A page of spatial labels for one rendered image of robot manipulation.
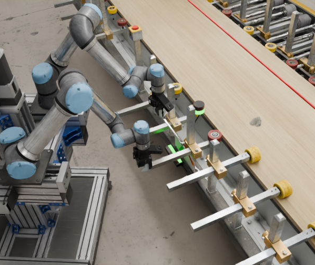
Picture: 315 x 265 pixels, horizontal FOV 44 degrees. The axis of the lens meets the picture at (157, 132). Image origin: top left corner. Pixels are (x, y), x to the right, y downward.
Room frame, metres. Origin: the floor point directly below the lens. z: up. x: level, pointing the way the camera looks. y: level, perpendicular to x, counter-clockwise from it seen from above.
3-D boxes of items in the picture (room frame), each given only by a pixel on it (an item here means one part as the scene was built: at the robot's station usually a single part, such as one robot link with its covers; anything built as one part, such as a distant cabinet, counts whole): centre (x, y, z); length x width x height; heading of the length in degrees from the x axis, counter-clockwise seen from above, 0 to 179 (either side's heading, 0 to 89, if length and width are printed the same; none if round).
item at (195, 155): (1.50, -0.20, 0.85); 0.13 x 0.06 x 0.05; 21
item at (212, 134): (1.53, -0.33, 0.85); 0.08 x 0.08 x 0.11
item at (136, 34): (2.23, 0.09, 1.18); 0.07 x 0.07 x 0.08; 21
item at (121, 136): (1.36, 0.18, 1.12); 0.11 x 0.11 x 0.08; 21
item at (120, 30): (2.86, 0.40, 0.82); 0.43 x 0.03 x 0.04; 111
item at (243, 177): (1.06, -0.37, 0.90); 0.03 x 0.03 x 0.48; 21
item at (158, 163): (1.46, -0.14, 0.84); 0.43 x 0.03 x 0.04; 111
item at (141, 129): (1.37, 0.08, 1.12); 0.09 x 0.08 x 0.11; 111
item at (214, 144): (1.29, -0.28, 0.87); 0.03 x 0.03 x 0.48; 21
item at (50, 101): (1.78, 0.61, 1.09); 0.15 x 0.15 x 0.10
